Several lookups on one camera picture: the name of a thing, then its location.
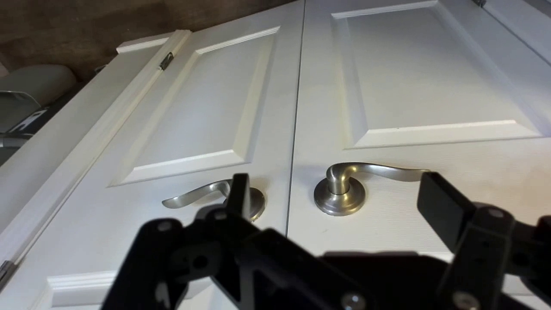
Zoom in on silver door lever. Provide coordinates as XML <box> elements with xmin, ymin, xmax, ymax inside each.
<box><xmin>313</xmin><ymin>161</ymin><xmax>423</xmax><ymax>216</ymax></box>
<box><xmin>162</xmin><ymin>178</ymin><xmax>265</xmax><ymax>220</ymax></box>

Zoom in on metal door hinge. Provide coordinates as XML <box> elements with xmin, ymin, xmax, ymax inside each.
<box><xmin>158</xmin><ymin>51</ymin><xmax>174</xmax><ymax>70</ymax></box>

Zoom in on white door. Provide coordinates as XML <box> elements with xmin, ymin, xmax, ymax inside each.
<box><xmin>287</xmin><ymin>0</ymin><xmax>551</xmax><ymax>256</ymax></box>
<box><xmin>0</xmin><ymin>0</ymin><xmax>305</xmax><ymax>310</ymax></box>

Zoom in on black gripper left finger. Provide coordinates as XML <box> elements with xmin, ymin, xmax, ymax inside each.
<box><xmin>101</xmin><ymin>173</ymin><xmax>368</xmax><ymax>310</ymax></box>

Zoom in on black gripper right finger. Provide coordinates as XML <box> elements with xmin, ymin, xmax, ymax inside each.
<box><xmin>417</xmin><ymin>171</ymin><xmax>551</xmax><ymax>310</ymax></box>

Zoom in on white door frame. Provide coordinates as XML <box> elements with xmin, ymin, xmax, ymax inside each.
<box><xmin>0</xmin><ymin>29</ymin><xmax>191</xmax><ymax>270</ymax></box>

